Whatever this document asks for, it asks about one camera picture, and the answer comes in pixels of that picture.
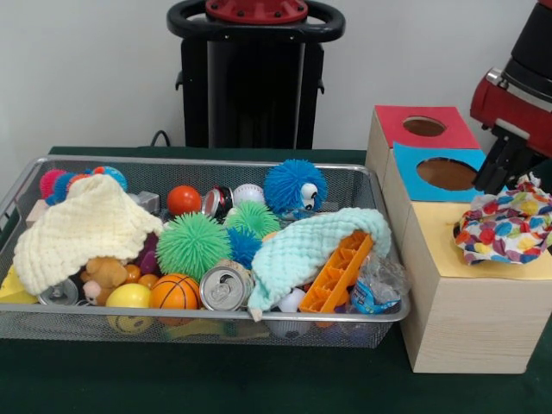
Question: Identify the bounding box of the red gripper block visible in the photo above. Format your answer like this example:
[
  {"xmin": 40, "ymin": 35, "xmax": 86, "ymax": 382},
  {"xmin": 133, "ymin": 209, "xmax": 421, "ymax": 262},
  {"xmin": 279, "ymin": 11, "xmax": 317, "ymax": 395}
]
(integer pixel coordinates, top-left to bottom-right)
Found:
[{"xmin": 469, "ymin": 68, "xmax": 552, "ymax": 196}]

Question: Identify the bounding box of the white colourful spotted cloth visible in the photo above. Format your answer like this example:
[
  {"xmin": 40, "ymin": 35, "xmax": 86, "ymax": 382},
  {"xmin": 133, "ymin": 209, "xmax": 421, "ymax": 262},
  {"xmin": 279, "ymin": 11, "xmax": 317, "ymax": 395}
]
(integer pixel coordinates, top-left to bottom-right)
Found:
[{"xmin": 453, "ymin": 175, "xmax": 552, "ymax": 267}]

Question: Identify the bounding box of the mint green waffle cloth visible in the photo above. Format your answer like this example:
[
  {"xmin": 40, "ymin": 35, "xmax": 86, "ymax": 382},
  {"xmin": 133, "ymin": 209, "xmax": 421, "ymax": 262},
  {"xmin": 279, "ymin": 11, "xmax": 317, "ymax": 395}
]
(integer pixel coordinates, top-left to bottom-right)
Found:
[{"xmin": 248, "ymin": 208, "xmax": 393, "ymax": 322}]

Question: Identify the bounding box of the wooden three-hole box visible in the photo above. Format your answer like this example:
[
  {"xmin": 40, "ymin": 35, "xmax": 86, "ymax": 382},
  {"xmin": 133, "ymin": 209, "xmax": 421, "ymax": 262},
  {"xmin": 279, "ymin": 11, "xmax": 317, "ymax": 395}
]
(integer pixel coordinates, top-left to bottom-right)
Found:
[{"xmin": 365, "ymin": 105, "xmax": 552, "ymax": 374}]

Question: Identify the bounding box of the clear mesh bin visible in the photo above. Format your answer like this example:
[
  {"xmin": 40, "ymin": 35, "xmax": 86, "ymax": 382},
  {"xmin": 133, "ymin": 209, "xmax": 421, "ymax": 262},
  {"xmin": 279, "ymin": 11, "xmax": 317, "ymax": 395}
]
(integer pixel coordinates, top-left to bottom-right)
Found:
[{"xmin": 0, "ymin": 155, "xmax": 411, "ymax": 350}]

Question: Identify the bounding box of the clear plastic packet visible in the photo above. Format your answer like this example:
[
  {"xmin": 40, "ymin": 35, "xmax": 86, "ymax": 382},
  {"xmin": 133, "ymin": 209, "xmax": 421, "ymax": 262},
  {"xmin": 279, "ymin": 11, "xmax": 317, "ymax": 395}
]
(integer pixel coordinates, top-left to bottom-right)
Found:
[{"xmin": 349, "ymin": 250, "xmax": 413, "ymax": 314}]

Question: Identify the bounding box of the orange plastic gear toy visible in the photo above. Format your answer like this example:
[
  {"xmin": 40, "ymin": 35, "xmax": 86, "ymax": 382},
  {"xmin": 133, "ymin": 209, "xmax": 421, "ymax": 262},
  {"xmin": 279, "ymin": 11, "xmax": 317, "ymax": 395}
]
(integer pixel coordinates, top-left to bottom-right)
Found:
[{"xmin": 299, "ymin": 230, "xmax": 374, "ymax": 315}]

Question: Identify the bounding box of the large blue spiky ball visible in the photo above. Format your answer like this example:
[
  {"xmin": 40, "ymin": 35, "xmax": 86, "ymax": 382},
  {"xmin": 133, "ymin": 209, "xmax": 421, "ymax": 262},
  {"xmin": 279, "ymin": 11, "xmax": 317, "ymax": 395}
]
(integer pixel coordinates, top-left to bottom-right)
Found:
[{"xmin": 263, "ymin": 160, "xmax": 329, "ymax": 216}]

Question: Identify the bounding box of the silver drink can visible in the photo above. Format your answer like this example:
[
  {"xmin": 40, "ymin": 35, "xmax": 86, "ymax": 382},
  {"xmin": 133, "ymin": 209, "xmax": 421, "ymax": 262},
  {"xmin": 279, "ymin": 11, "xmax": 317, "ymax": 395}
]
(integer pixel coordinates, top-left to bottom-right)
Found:
[{"xmin": 200, "ymin": 261, "xmax": 256, "ymax": 312}]

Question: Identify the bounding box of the green spiky ball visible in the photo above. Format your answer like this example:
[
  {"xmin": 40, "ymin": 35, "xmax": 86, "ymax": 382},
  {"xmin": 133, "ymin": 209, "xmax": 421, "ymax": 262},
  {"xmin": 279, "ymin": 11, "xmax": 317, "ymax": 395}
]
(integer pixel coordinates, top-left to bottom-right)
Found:
[{"xmin": 156, "ymin": 211, "xmax": 235, "ymax": 285}]

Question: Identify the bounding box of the red-orange ball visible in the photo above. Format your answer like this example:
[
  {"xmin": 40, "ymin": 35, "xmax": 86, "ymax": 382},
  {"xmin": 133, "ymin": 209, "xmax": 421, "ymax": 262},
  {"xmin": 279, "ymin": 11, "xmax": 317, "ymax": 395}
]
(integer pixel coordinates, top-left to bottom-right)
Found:
[{"xmin": 167, "ymin": 185, "xmax": 203, "ymax": 216}]

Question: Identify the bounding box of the small orange basketball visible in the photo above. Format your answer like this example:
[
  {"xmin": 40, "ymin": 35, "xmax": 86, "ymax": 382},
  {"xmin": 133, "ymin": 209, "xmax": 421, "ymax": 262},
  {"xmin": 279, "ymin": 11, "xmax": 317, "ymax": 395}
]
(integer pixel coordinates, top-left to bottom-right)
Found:
[{"xmin": 148, "ymin": 273, "xmax": 204, "ymax": 311}]

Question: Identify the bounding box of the yellow ball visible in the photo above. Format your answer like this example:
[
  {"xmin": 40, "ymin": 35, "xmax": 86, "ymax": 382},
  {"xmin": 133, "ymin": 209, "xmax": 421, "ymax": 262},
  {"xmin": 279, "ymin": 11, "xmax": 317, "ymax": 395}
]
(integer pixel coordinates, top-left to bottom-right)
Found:
[{"xmin": 105, "ymin": 283, "xmax": 154, "ymax": 311}]

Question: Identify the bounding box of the small brown teddy bear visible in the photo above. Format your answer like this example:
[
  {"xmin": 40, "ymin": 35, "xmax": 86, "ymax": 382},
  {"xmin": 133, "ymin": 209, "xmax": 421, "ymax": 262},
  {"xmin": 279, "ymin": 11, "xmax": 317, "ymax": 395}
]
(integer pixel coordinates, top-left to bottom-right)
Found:
[{"xmin": 81, "ymin": 255, "xmax": 130, "ymax": 305}]

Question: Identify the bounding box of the cream waffle cloth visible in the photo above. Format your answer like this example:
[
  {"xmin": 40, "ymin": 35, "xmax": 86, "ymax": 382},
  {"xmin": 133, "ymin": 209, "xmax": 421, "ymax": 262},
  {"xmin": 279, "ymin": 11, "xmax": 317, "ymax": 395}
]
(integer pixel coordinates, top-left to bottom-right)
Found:
[{"xmin": 13, "ymin": 173, "xmax": 165, "ymax": 296}]

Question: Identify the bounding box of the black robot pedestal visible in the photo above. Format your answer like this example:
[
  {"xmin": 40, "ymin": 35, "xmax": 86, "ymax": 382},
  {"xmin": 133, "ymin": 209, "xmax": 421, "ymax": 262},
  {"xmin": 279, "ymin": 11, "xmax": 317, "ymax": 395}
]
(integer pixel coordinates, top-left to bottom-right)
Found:
[{"xmin": 166, "ymin": 0, "xmax": 347, "ymax": 149}]

